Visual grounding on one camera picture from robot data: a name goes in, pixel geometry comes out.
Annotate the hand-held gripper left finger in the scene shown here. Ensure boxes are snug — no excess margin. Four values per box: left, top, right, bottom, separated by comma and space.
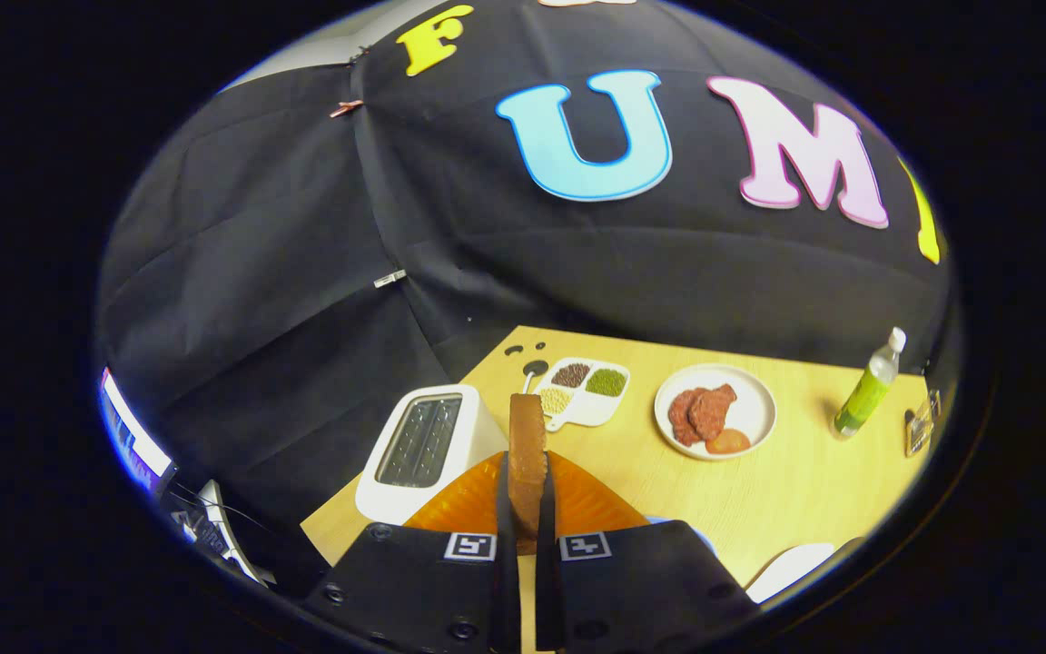
301, 451, 522, 654

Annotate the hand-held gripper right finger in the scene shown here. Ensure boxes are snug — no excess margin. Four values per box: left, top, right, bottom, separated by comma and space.
534, 451, 760, 654

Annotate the toasted bread slice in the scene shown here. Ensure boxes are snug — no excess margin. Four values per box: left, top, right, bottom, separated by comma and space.
508, 392, 549, 555

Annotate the white toaster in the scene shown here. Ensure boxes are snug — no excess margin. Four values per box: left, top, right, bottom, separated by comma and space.
355, 383, 510, 526

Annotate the white divided tray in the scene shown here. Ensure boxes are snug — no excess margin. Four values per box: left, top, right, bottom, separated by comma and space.
532, 357, 631, 433

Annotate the brown meat patty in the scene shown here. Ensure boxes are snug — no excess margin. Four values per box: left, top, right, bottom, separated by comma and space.
688, 383, 738, 442
668, 389, 706, 447

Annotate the small white oval plate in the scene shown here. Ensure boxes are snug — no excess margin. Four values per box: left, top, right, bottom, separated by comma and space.
745, 542, 837, 604

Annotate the round white plate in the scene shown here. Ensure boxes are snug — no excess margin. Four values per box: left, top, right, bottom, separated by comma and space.
654, 364, 778, 461

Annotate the white curved object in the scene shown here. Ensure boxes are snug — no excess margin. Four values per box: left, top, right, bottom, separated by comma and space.
196, 480, 261, 582

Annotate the black backdrop cloth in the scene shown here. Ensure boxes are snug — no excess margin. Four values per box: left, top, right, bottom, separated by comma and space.
94, 0, 955, 546

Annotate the green label water bottle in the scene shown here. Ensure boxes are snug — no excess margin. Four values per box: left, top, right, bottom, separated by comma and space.
833, 327, 907, 440

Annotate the lit computer screen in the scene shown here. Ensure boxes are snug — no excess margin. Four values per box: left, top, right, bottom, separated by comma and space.
98, 366, 174, 496

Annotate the metal wire basket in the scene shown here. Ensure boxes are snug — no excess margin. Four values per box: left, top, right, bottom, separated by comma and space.
904, 391, 943, 458

